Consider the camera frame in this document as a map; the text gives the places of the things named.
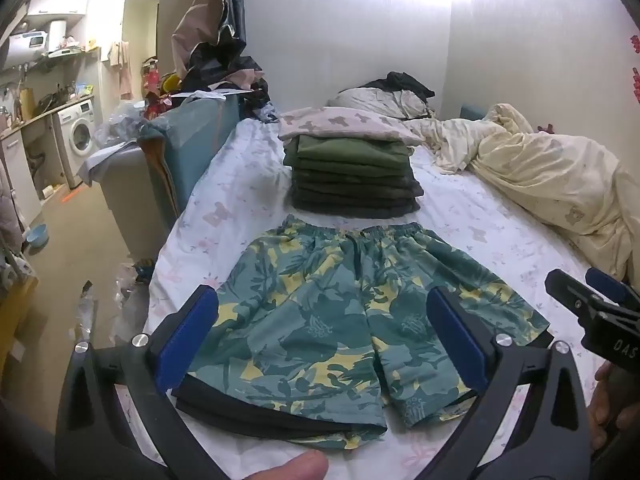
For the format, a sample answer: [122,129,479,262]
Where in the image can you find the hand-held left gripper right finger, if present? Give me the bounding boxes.
[426,286,593,480]

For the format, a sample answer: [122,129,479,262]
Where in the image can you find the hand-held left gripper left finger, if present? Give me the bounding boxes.
[54,284,228,480]

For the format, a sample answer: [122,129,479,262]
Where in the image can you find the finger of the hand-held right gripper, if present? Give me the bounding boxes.
[545,269,608,323]
[585,267,640,311]

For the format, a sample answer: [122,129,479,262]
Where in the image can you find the green yellow floral shorts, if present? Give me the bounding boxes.
[172,214,551,451]

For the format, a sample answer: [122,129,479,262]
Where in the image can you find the stack of folded dark pants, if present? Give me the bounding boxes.
[282,132,425,220]

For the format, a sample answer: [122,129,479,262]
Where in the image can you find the person's right hand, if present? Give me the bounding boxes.
[589,360,640,453]

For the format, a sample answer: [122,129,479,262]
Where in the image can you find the person's left hand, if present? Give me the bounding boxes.
[234,450,329,480]

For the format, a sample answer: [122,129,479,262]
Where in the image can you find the clear plastic wrap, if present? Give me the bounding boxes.
[75,260,151,341]

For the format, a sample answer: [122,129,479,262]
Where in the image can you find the cream duvet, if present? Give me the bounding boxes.
[405,103,640,283]

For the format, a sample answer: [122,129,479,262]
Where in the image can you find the grey storage box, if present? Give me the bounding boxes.
[90,142,173,261]

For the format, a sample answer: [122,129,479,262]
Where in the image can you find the floral bed sheet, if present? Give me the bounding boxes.
[142,115,640,480]

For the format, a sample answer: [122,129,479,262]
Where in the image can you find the yellow wooden rack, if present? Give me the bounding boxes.
[0,275,40,361]

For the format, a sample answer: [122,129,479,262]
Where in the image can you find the blue bowl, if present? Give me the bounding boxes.
[25,223,50,249]

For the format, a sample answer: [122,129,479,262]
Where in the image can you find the teal bed headboard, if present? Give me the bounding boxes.
[140,94,243,221]

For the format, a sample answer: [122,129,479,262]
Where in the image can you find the white washing machine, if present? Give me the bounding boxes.
[56,99,97,188]

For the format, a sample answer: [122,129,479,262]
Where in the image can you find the bear print pillow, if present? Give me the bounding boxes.
[277,106,426,146]

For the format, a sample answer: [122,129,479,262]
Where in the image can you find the grey pillow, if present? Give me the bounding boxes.
[327,87,432,121]

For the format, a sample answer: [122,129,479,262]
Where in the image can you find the black crumpled garment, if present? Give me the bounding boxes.
[367,71,436,101]

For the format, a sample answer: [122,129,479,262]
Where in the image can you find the kitchen counter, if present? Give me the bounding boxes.
[0,95,96,136]

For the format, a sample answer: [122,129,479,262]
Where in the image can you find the pile of clothes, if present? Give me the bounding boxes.
[180,42,273,123]

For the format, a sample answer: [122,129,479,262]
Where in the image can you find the hanging pink towel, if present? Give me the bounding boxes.
[116,40,134,101]

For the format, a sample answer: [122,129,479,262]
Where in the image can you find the hanging black garment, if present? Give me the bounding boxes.
[220,0,248,56]

